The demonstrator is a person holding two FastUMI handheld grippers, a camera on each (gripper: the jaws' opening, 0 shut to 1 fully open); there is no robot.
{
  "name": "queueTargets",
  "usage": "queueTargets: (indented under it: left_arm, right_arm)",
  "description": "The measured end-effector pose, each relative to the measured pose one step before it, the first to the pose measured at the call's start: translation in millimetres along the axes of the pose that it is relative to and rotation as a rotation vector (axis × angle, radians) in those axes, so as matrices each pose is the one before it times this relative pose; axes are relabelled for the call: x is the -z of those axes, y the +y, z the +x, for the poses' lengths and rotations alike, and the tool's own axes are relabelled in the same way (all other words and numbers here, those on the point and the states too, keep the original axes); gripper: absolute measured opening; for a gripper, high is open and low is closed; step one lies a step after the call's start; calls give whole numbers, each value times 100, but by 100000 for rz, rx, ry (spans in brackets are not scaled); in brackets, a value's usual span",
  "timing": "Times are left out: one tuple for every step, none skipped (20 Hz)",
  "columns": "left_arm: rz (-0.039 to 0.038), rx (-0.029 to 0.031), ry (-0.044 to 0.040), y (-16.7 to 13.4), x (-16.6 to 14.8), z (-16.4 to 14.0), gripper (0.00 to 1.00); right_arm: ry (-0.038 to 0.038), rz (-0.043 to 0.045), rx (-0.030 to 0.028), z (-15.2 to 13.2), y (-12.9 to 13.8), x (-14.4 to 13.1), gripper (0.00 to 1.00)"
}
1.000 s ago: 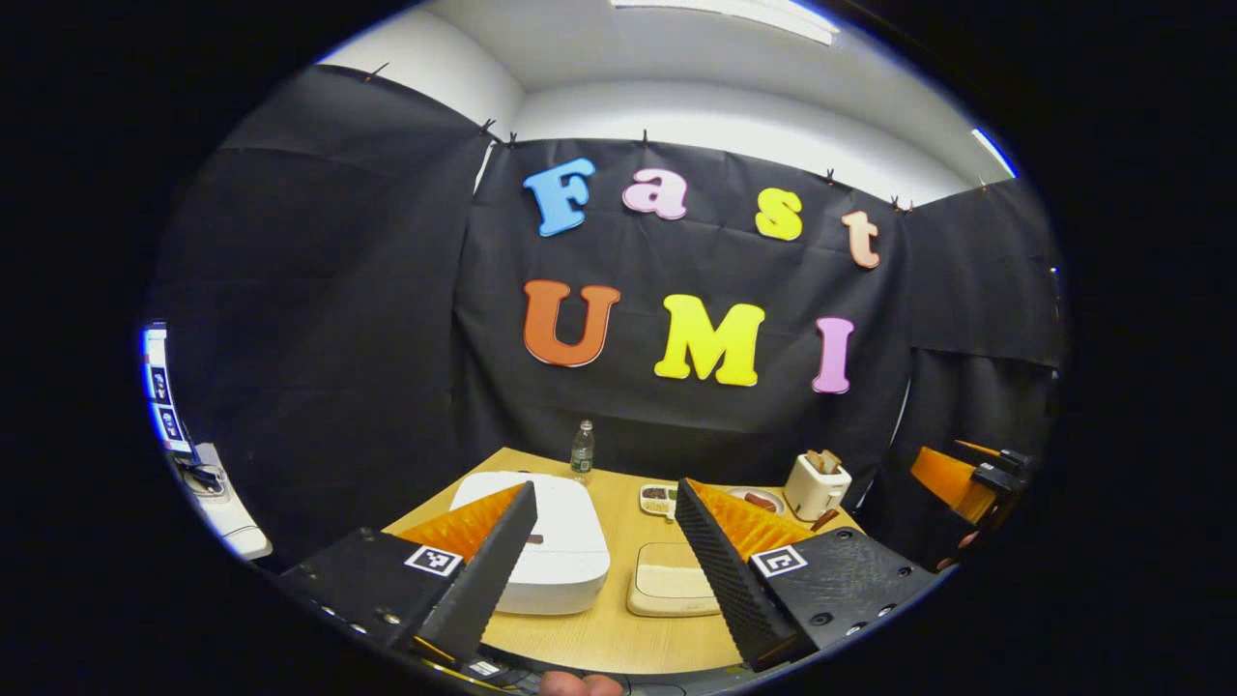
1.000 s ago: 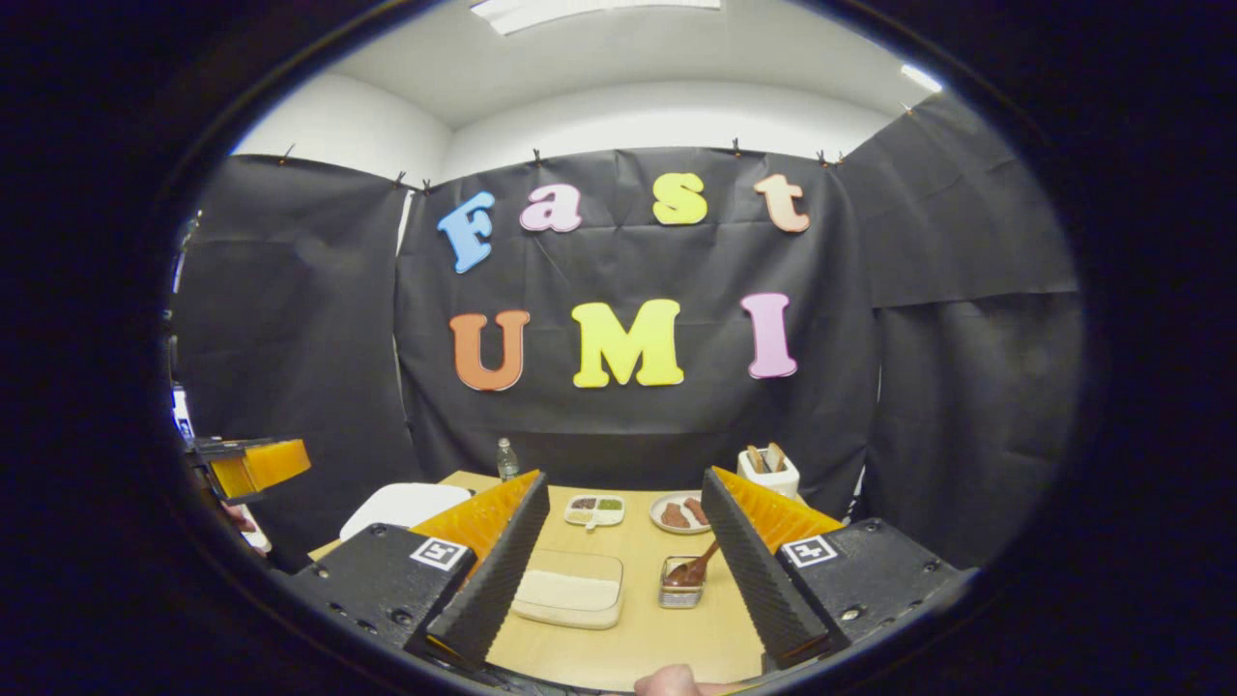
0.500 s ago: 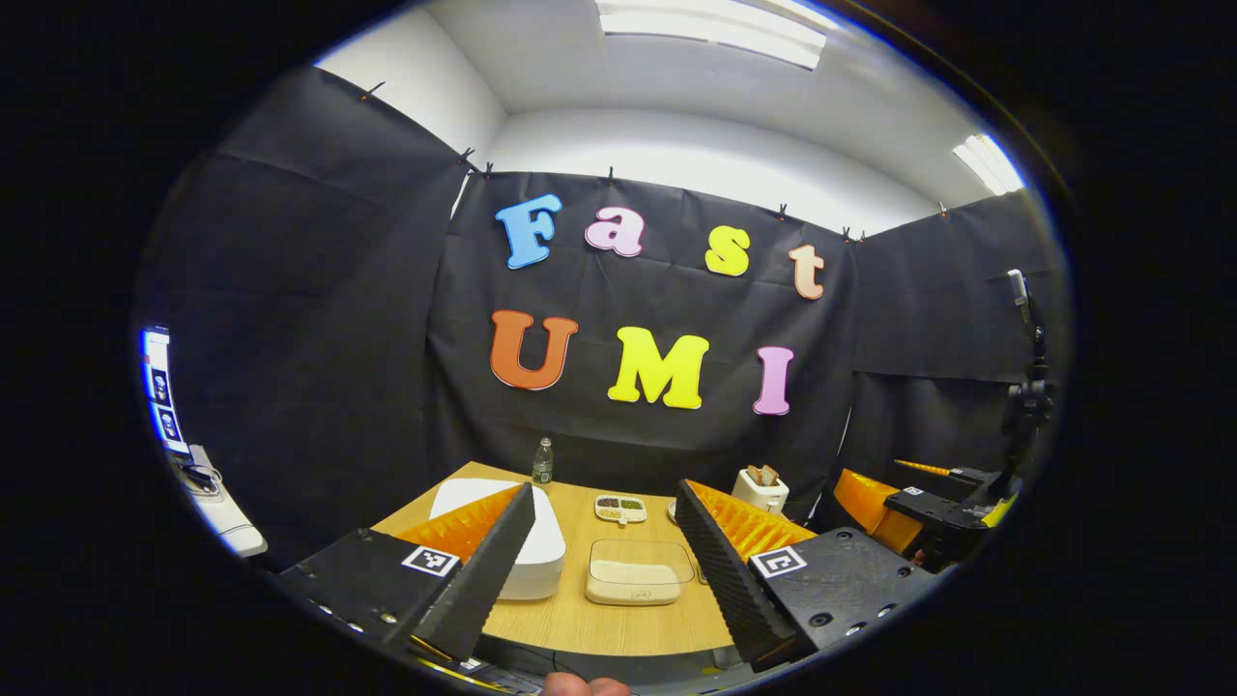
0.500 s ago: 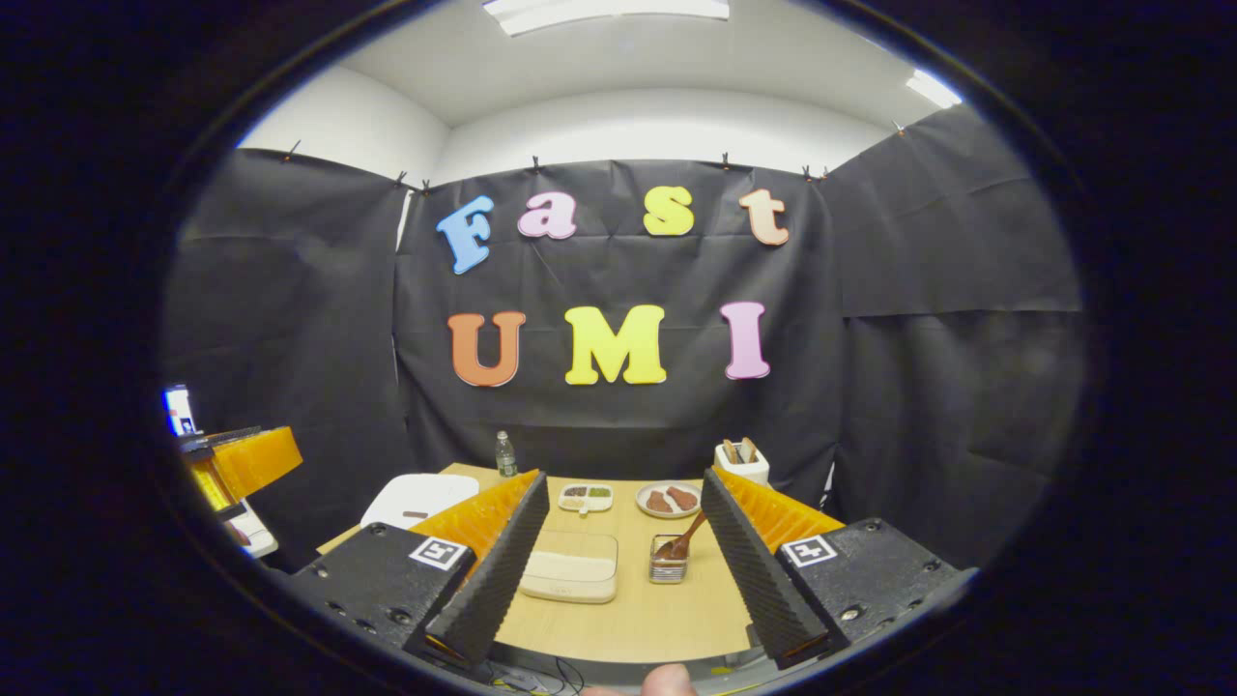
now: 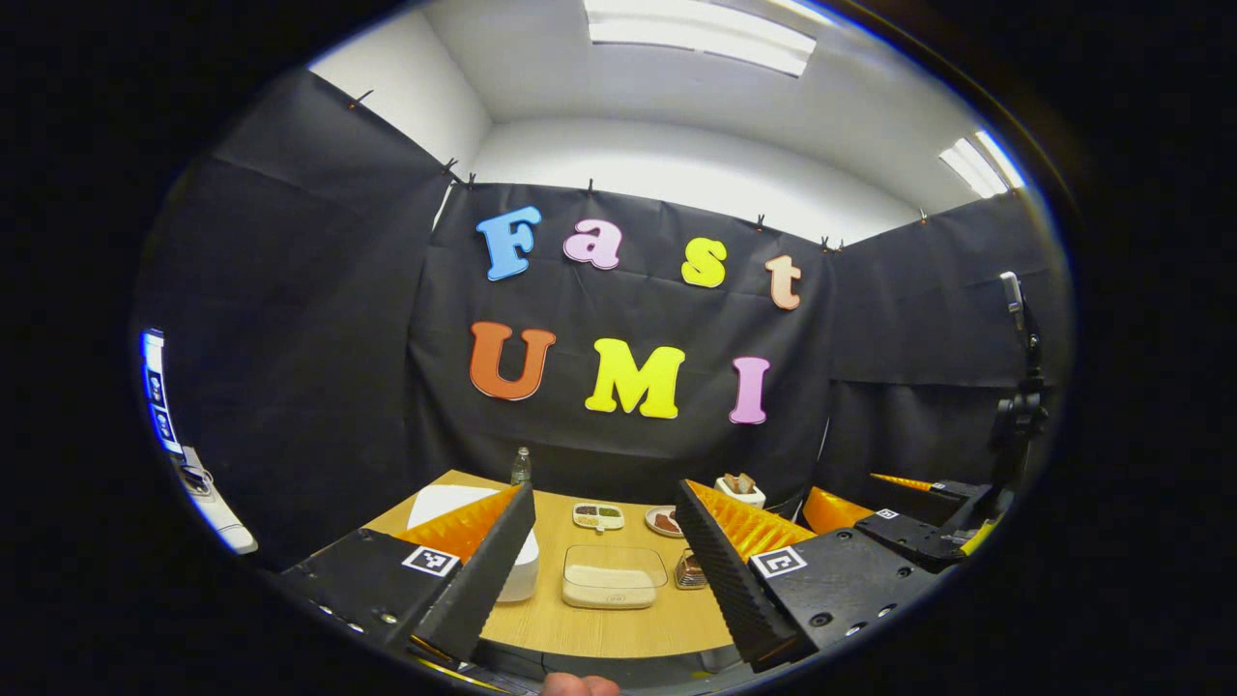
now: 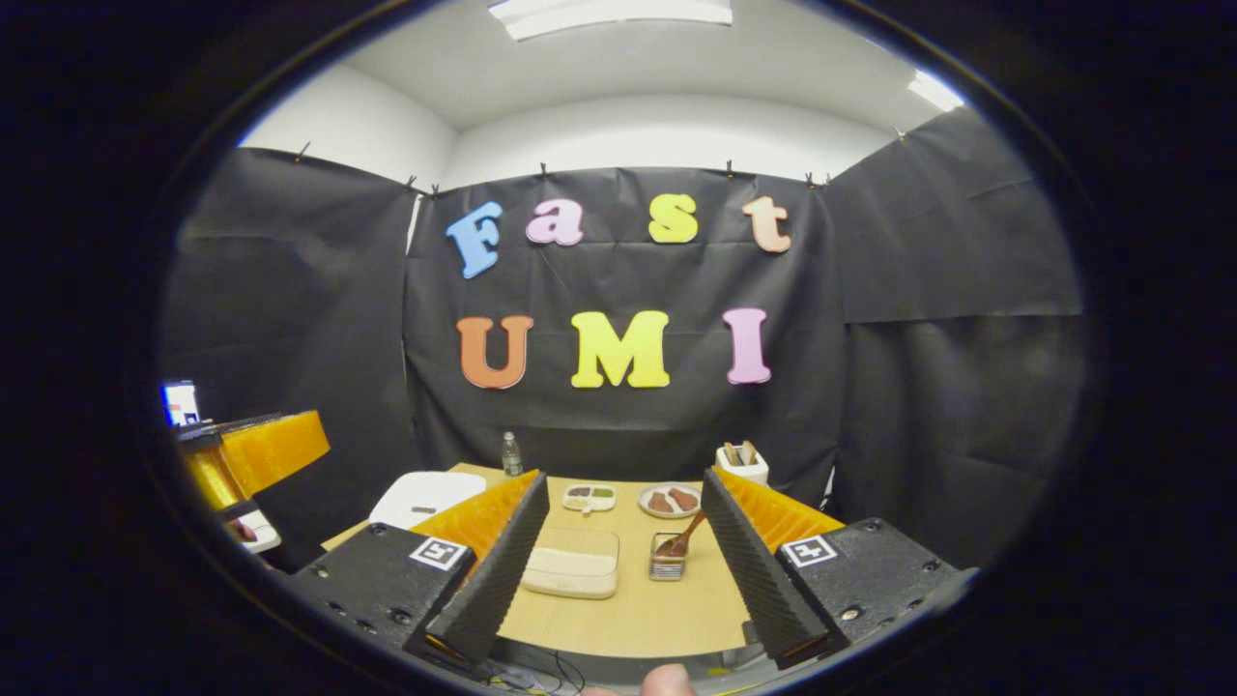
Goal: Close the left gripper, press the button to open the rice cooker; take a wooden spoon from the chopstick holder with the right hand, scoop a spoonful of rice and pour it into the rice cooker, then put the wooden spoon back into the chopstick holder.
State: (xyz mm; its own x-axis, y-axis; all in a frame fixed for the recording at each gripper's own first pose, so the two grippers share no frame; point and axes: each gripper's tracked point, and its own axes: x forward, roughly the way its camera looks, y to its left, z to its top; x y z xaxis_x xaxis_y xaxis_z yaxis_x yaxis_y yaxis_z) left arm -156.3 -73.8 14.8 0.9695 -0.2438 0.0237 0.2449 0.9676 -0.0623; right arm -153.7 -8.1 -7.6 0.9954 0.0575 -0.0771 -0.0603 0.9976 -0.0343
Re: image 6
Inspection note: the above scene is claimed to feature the round white plate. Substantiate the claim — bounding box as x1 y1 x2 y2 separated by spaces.
638 482 704 520

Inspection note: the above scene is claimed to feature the white toaster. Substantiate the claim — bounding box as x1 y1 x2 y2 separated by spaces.
715 441 770 486

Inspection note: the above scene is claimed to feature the computer monitor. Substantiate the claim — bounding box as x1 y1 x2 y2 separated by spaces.
161 381 201 427

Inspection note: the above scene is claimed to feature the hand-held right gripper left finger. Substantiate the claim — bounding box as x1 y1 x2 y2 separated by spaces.
288 469 552 668

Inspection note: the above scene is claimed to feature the white rice cooker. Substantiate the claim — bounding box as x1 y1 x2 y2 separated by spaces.
370 471 489 531

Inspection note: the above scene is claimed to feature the brown wooden spoon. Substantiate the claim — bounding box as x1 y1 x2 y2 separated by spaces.
657 509 708 559

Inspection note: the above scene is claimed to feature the small ceiling light panel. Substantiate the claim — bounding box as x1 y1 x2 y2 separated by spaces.
906 70 965 112

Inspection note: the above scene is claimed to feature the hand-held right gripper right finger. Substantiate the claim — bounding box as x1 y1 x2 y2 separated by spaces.
700 467 970 671

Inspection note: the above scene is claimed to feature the black backdrop cloth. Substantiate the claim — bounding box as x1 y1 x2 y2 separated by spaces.
159 108 1083 571

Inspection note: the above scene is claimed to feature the long ceiling light panel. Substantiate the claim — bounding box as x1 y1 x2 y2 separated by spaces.
488 0 734 42

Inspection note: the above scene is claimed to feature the clear box of rice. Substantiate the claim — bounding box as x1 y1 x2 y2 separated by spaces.
520 527 620 600

